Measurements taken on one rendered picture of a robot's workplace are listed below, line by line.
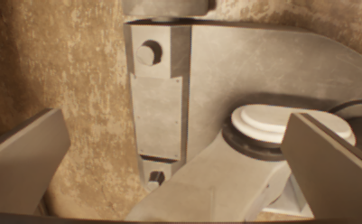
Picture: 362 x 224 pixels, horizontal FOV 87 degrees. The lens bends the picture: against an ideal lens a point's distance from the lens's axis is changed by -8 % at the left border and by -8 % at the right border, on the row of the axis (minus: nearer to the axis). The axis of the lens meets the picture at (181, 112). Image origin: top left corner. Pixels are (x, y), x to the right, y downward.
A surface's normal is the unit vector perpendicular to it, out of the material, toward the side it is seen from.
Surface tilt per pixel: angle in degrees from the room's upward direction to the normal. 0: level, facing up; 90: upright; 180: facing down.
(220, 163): 90
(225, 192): 90
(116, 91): 0
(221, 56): 0
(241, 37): 0
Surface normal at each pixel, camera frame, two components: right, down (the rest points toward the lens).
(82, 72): -0.20, 0.47
